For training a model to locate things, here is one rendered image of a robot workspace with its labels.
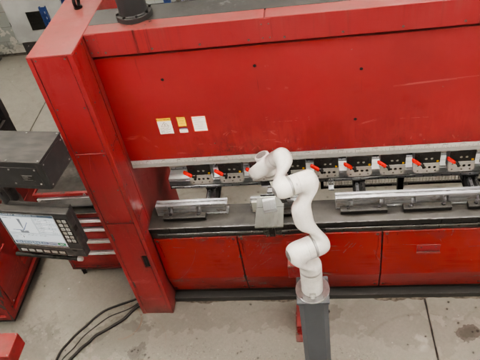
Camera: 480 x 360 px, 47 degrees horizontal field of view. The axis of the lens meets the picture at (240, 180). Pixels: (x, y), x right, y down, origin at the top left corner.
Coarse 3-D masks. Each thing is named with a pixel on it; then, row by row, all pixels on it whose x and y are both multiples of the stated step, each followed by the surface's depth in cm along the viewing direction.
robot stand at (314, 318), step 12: (324, 276) 311; (300, 300) 302; (324, 300) 300; (300, 312) 312; (312, 312) 307; (324, 312) 307; (312, 324) 315; (324, 324) 315; (312, 336) 324; (324, 336) 324; (312, 348) 333; (324, 348) 332
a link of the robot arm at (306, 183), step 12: (300, 180) 258; (312, 180) 259; (300, 192) 260; (312, 192) 262; (300, 204) 265; (300, 216) 266; (312, 216) 270; (300, 228) 270; (312, 228) 271; (312, 240) 277; (324, 240) 276; (324, 252) 279
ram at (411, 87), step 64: (128, 64) 298; (192, 64) 295; (256, 64) 292; (320, 64) 289; (384, 64) 286; (448, 64) 284; (128, 128) 329; (192, 128) 325; (256, 128) 322; (320, 128) 318; (384, 128) 315; (448, 128) 311
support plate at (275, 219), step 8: (256, 200) 363; (280, 200) 360; (256, 208) 358; (280, 208) 355; (256, 216) 352; (264, 216) 351; (272, 216) 350; (280, 216) 349; (256, 224) 347; (264, 224) 346; (272, 224) 345; (280, 224) 345
